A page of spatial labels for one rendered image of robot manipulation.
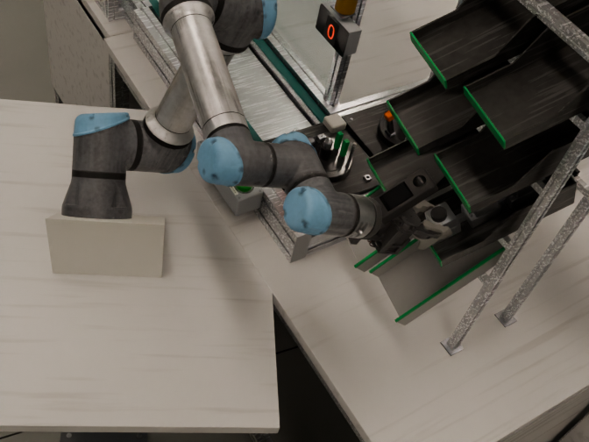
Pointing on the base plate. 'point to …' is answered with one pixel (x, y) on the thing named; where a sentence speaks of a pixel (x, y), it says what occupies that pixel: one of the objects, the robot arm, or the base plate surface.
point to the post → (341, 65)
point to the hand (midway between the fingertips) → (442, 218)
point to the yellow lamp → (345, 6)
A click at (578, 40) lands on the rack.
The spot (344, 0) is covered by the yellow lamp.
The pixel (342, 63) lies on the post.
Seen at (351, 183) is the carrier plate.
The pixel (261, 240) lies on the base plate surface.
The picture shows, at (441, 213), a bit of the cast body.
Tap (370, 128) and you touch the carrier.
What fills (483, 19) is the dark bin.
